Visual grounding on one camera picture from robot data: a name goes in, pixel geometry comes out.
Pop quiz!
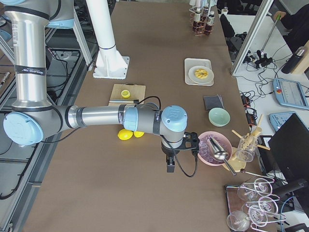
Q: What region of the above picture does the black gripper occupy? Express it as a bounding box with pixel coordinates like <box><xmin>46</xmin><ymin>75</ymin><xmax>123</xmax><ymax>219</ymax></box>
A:
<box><xmin>161</xmin><ymin>131</ymin><xmax>200</xmax><ymax>173</ymax></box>

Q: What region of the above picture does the tea bottle white cap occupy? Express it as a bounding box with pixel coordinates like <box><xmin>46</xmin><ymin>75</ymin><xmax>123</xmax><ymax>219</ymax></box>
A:
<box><xmin>204</xmin><ymin>11</ymin><xmax>215</xmax><ymax>35</ymax></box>

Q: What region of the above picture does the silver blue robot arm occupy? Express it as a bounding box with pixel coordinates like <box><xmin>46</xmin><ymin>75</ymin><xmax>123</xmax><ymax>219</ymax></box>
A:
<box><xmin>3</xmin><ymin>0</ymin><xmax>199</xmax><ymax>173</ymax></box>

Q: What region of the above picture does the white serving tray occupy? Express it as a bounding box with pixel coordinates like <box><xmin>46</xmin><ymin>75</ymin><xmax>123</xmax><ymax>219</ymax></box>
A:
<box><xmin>184</xmin><ymin>58</ymin><xmax>214</xmax><ymax>87</ymax></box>

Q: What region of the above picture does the pink bowl with ice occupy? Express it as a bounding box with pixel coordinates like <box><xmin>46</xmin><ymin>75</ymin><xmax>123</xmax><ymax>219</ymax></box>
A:
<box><xmin>198</xmin><ymin>131</ymin><xmax>232</xmax><ymax>166</ymax></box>

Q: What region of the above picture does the yellow lemon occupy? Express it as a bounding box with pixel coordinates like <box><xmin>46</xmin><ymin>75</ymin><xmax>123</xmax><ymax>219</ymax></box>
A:
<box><xmin>133</xmin><ymin>131</ymin><xmax>144</xmax><ymax>138</ymax></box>
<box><xmin>117</xmin><ymin>129</ymin><xmax>133</xmax><ymax>141</ymax></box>

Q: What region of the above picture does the metal ice scoop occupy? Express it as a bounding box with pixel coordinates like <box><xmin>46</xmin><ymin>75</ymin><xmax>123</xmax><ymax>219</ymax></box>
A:
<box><xmin>208</xmin><ymin>137</ymin><xmax>237</xmax><ymax>176</ymax></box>

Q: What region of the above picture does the mint green bowl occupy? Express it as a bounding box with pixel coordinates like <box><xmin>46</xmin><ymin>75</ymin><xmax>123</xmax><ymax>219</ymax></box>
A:
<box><xmin>209</xmin><ymin>108</ymin><xmax>231</xmax><ymax>127</ymax></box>

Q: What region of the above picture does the wooden glass drying stand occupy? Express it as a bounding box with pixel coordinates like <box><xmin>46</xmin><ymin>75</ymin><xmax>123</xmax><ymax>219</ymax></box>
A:
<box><xmin>232</xmin><ymin>114</ymin><xmax>270</xmax><ymax>162</ymax></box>

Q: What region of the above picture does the grey folded cloth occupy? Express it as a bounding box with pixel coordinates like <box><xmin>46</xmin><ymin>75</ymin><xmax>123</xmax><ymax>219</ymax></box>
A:
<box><xmin>203</xmin><ymin>94</ymin><xmax>224</xmax><ymax>111</ymax></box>

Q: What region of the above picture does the wooden cutting board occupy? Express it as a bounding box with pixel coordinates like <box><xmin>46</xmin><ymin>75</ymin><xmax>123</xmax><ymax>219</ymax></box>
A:
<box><xmin>108</xmin><ymin>84</ymin><xmax>146</xmax><ymax>106</ymax></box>

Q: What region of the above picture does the clear glass mug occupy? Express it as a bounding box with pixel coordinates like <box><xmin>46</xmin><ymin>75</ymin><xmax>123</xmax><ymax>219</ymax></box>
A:
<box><xmin>236</xmin><ymin>135</ymin><xmax>257</xmax><ymax>162</ymax></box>

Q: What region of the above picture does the half lemon slice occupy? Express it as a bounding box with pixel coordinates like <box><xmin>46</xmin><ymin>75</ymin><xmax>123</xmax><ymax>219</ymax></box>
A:
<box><xmin>121</xmin><ymin>89</ymin><xmax>131</xmax><ymax>99</ymax></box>

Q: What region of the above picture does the wine glass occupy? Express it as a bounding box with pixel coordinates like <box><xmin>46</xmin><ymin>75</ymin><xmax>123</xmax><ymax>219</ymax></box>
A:
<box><xmin>253</xmin><ymin>178</ymin><xmax>272</xmax><ymax>196</ymax></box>
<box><xmin>248</xmin><ymin>205</ymin><xmax>268</xmax><ymax>227</ymax></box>
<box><xmin>237</xmin><ymin>183</ymin><xmax>258</xmax><ymax>202</ymax></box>
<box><xmin>226</xmin><ymin>210</ymin><xmax>250</xmax><ymax>232</ymax></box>
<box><xmin>258</xmin><ymin>196</ymin><xmax>278</xmax><ymax>217</ymax></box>

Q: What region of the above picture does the white plate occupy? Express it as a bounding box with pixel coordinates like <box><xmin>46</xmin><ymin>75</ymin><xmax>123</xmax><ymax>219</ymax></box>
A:
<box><xmin>188</xmin><ymin>66</ymin><xmax>214</xmax><ymax>85</ymax></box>

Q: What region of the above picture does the blue teach pendant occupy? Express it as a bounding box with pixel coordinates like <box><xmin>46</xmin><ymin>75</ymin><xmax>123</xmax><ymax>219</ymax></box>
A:
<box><xmin>268</xmin><ymin>111</ymin><xmax>304</xmax><ymax>132</ymax></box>
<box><xmin>272</xmin><ymin>78</ymin><xmax>309</xmax><ymax>110</ymax></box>

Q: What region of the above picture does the black monitor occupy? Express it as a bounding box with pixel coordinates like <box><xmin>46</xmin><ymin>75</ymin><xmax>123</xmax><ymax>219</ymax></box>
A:
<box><xmin>269</xmin><ymin>114</ymin><xmax>309</xmax><ymax>181</ymax></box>

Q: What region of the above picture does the black water bottle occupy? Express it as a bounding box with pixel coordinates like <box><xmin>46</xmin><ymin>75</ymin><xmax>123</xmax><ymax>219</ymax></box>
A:
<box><xmin>281</xmin><ymin>46</ymin><xmax>306</xmax><ymax>74</ymax></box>

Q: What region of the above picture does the braided ring pastry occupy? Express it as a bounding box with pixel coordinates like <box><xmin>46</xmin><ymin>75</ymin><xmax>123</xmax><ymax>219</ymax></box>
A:
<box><xmin>195</xmin><ymin>69</ymin><xmax>209</xmax><ymax>79</ymax></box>

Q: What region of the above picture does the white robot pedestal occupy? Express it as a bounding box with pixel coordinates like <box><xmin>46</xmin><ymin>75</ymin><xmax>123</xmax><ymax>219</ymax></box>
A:
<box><xmin>86</xmin><ymin>0</ymin><xmax>129</xmax><ymax>80</ymax></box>

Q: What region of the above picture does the copper wire bottle rack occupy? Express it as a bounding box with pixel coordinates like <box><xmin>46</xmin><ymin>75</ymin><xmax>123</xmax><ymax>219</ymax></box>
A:
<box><xmin>190</xmin><ymin>7</ymin><xmax>211</xmax><ymax>36</ymax></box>

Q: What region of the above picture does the aluminium frame post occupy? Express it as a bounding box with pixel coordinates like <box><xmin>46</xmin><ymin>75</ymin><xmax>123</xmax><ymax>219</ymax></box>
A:
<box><xmin>231</xmin><ymin>0</ymin><xmax>274</xmax><ymax>76</ymax></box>

